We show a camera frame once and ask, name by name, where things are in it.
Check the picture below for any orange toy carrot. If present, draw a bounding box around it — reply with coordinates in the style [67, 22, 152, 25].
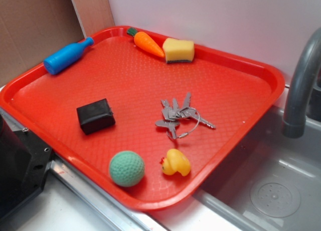
[126, 27, 165, 58]

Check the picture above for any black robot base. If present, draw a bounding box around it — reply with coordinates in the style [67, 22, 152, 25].
[1, 117, 53, 221]

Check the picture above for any red plastic tray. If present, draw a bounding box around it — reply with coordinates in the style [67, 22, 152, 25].
[1, 26, 285, 211]

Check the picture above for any grey bunch of keys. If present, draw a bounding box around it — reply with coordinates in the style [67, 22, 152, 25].
[155, 92, 216, 140]

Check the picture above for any yellow rubber duck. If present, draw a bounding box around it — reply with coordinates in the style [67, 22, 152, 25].
[160, 149, 191, 176]

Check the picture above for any yellow sponge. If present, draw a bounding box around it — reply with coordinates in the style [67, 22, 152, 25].
[163, 38, 195, 63]

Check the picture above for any black rectangular block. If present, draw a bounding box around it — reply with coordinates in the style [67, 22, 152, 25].
[76, 98, 116, 135]

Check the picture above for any green golf ball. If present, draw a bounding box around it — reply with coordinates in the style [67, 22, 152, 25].
[109, 151, 145, 187]

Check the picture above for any blue plastic toy bottle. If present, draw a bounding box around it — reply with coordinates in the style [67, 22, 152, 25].
[43, 37, 94, 75]

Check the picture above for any grey sink basin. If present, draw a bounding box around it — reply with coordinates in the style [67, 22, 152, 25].
[194, 107, 320, 230]

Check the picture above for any grey sink faucet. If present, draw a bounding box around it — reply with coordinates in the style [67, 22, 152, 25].
[281, 29, 320, 138]

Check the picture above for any brown cardboard panel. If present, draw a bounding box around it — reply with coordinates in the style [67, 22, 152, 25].
[1, 0, 114, 86]

